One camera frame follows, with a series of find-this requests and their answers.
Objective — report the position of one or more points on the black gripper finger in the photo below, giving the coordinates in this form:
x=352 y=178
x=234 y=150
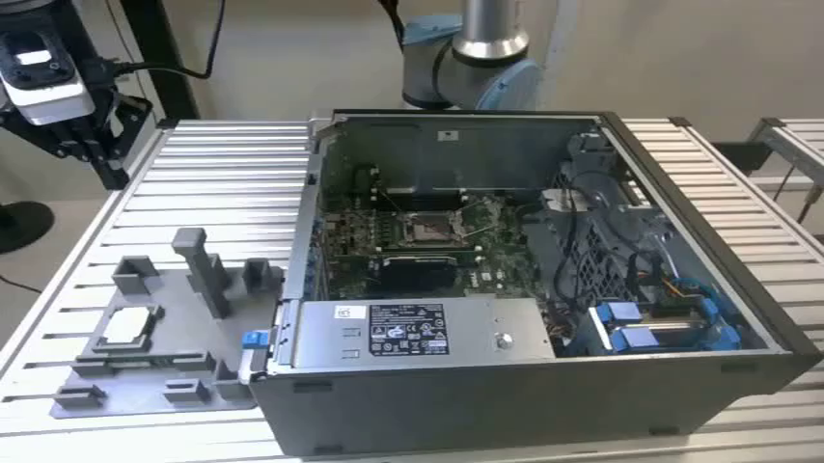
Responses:
x=71 y=141
x=111 y=174

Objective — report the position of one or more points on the silver CPU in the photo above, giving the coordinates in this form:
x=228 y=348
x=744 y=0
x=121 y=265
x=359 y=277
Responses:
x=128 y=325

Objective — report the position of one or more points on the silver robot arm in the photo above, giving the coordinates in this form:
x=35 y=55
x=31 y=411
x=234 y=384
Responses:
x=489 y=29

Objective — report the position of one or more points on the black RAM slot bank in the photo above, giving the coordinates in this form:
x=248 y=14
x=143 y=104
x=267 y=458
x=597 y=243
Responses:
x=425 y=249
x=418 y=198

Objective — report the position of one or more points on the CPU socket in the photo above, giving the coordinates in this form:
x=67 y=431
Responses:
x=427 y=229

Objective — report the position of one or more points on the black round stand base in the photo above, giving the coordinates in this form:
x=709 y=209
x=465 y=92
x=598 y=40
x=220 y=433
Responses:
x=23 y=226

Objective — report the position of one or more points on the grey parts rack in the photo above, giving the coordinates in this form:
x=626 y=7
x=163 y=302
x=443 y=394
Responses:
x=180 y=337

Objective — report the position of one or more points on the green RAM stick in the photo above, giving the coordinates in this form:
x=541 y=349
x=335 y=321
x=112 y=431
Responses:
x=160 y=359

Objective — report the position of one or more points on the blue case latch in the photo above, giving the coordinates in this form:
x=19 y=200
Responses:
x=254 y=339

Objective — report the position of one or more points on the thin locking lever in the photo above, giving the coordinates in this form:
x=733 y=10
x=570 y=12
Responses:
x=482 y=224
x=391 y=201

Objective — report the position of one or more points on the silver power supply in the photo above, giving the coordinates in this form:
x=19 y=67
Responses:
x=308 y=337

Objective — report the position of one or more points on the black graphics card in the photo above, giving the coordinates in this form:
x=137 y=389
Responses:
x=418 y=276

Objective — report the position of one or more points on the green motherboard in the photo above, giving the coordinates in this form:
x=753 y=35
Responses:
x=509 y=251

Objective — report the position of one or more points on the dark grey PC case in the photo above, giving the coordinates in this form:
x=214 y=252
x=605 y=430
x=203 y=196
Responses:
x=450 y=415

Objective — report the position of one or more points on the grey metal drive cage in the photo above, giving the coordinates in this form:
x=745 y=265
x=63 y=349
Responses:
x=598 y=270

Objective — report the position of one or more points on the blue disk carrier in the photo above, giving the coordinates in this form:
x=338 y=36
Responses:
x=633 y=340
x=621 y=311

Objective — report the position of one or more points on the black block beside table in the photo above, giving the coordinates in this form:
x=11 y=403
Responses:
x=740 y=156

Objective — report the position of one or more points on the neighbouring slatted metal table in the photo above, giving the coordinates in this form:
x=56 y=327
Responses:
x=799 y=140

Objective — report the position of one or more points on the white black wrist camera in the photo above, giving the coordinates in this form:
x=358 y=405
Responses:
x=45 y=103

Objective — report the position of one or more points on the black stand post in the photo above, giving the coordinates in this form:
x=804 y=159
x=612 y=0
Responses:
x=167 y=72

